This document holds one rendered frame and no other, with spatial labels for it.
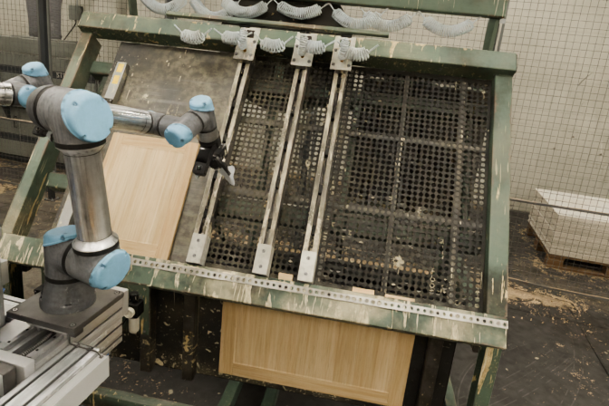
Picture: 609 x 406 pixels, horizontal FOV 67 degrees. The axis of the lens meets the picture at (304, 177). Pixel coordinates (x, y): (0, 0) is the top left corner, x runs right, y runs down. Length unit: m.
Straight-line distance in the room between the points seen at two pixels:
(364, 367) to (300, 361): 0.30
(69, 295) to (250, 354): 1.14
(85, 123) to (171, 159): 1.12
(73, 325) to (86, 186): 0.41
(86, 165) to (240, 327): 1.33
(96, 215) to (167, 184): 0.96
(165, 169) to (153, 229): 0.29
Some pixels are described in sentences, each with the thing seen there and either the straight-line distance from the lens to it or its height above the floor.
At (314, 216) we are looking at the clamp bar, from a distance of 2.01.
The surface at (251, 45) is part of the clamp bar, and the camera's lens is 2.36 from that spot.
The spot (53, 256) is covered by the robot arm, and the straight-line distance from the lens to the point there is 1.46.
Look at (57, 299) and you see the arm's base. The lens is 1.51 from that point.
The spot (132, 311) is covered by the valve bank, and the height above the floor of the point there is 0.73.
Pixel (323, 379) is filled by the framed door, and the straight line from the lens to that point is 2.40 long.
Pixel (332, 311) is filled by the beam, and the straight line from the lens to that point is 1.92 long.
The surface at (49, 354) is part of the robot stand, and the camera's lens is 1.48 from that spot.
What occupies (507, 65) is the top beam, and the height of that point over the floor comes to 1.85.
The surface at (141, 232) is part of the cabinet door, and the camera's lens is 2.19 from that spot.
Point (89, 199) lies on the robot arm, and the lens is 1.27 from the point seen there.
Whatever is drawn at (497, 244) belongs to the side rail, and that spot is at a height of 1.14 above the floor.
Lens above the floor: 1.82
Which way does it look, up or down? 15 degrees down
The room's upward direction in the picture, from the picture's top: 6 degrees clockwise
